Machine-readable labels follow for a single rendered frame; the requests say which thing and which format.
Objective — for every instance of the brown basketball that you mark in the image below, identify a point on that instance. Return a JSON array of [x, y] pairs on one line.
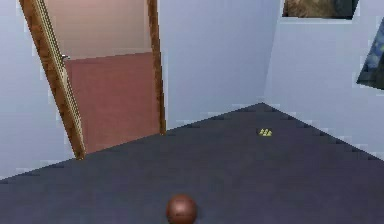
[[181, 210]]

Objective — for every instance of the small yellow object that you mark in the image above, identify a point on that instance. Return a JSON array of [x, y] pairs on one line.
[[265, 132]]

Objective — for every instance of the brown wooden room door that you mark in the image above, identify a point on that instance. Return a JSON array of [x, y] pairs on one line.
[[60, 83]]

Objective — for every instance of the brown framed wall picture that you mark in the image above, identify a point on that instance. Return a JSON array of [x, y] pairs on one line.
[[320, 8]]

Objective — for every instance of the dark blue framed wall picture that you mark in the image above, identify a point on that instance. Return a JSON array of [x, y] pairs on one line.
[[374, 63]]

